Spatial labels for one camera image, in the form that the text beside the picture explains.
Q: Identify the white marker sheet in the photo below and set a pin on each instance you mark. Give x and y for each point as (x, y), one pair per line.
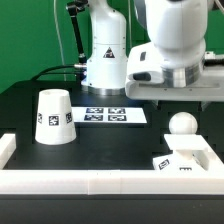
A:
(109, 115)

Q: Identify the white U-shaped fence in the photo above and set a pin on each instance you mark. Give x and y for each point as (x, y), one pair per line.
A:
(209, 181)

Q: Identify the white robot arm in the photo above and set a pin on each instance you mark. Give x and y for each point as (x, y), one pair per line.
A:
(173, 65)

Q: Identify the white lamp bulb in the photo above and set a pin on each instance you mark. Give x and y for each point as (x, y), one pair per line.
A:
(183, 123)

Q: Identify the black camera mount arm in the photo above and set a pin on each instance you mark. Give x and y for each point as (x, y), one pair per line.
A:
(73, 8)

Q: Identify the white conical lamp shade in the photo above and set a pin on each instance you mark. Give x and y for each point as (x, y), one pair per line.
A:
(55, 124)

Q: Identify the white lamp base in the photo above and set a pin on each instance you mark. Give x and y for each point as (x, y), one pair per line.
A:
(184, 148)

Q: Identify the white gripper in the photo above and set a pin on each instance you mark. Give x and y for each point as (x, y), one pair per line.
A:
(147, 80)

